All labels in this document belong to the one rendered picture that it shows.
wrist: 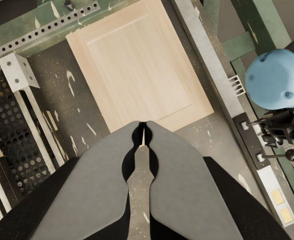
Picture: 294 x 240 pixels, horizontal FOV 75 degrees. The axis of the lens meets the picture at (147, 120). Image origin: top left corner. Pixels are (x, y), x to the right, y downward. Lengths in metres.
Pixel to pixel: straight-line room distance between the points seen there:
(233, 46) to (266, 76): 0.59
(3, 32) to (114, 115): 0.49
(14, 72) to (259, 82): 0.73
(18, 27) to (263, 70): 0.79
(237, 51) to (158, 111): 0.40
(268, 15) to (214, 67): 0.26
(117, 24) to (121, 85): 0.22
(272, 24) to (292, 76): 0.60
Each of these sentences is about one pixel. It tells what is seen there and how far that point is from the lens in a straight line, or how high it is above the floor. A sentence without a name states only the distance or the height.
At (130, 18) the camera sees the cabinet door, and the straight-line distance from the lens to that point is 0.80.
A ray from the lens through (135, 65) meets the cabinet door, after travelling 0.73.
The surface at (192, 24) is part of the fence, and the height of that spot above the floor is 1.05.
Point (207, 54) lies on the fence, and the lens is 0.75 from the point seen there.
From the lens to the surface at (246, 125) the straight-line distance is 0.73.
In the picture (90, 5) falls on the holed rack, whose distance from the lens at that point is 0.80.
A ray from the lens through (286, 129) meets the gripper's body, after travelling 0.49.
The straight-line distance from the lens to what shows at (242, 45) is 0.89.
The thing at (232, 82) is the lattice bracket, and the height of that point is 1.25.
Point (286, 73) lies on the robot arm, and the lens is 0.27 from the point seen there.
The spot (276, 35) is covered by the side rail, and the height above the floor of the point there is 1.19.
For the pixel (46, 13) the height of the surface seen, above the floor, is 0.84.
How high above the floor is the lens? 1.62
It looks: 33 degrees down
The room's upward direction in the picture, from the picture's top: 155 degrees clockwise
